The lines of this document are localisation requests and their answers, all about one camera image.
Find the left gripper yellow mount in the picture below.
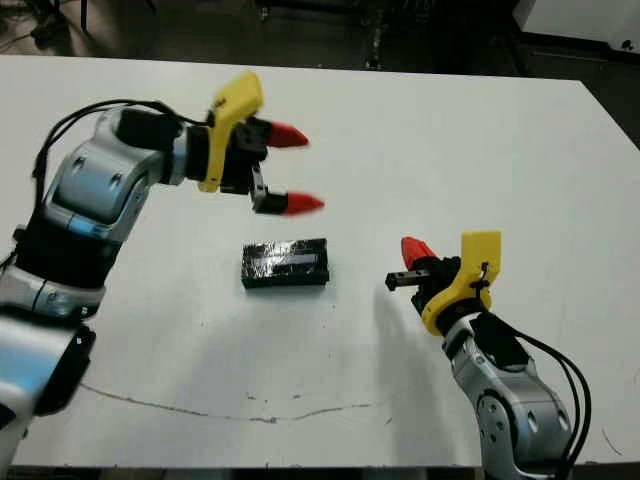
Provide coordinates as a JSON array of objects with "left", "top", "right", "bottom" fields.
[{"left": 197, "top": 71, "right": 327, "bottom": 218}]

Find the right gripper yellow mount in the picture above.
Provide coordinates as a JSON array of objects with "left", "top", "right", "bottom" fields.
[{"left": 384, "top": 230, "right": 503, "bottom": 335}]

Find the glossy black box lid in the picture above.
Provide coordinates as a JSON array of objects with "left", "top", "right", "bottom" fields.
[{"left": 239, "top": 237, "right": 332, "bottom": 292}]

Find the white cabinet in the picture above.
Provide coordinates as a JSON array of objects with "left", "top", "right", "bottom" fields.
[{"left": 514, "top": 0, "right": 640, "bottom": 54}]

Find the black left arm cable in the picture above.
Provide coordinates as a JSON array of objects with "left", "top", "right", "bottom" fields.
[{"left": 0, "top": 98, "right": 211, "bottom": 274}]

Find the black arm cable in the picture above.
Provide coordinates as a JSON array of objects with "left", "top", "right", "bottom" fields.
[
  {"left": 517, "top": 332, "right": 594, "bottom": 466},
  {"left": 0, "top": 98, "right": 211, "bottom": 274}
]

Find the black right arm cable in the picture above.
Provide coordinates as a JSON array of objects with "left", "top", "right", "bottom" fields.
[{"left": 517, "top": 332, "right": 594, "bottom": 466}]

